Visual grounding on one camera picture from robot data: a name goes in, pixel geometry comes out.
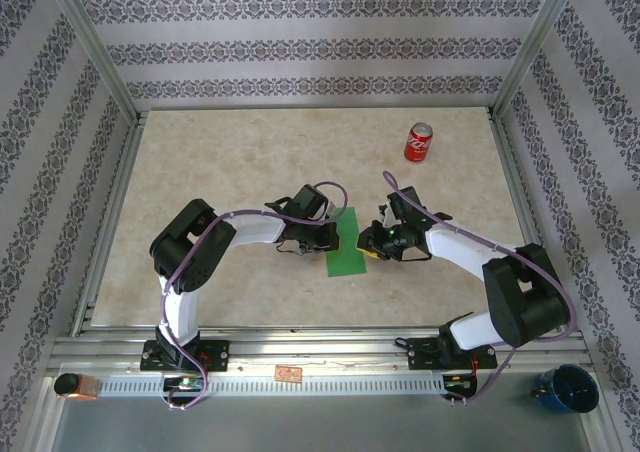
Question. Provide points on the small green circuit board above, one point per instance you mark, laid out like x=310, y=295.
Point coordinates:
x=182, y=383
x=457, y=381

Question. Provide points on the aluminium frame post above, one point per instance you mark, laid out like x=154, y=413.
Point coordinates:
x=540, y=37
x=91, y=37

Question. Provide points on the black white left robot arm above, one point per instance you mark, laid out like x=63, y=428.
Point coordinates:
x=190, y=252

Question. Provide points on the black and orange device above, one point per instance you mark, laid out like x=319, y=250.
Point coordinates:
x=67, y=384

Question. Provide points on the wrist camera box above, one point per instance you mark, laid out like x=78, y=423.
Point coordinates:
x=334, y=208
x=387, y=217

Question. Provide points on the small orange card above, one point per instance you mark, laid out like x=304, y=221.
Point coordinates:
x=288, y=372

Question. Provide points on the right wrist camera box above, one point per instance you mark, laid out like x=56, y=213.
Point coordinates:
x=387, y=217

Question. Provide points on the wide aluminium extrusion beam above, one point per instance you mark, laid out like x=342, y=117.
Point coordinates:
x=325, y=352

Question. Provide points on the green paper sheet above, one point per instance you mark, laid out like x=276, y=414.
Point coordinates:
x=347, y=264

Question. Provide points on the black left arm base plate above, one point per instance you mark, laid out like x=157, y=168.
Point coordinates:
x=217, y=354

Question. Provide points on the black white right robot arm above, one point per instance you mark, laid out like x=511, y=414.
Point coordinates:
x=525, y=297

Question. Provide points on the aluminium side rail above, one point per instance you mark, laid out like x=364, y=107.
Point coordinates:
x=110, y=222
x=522, y=202

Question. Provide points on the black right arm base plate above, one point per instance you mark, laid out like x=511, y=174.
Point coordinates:
x=422, y=357

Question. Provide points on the red soda can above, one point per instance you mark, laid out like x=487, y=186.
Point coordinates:
x=418, y=144

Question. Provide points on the dark blue mug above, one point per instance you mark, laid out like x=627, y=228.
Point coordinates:
x=565, y=389

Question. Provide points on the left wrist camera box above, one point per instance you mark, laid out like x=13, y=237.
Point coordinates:
x=334, y=208

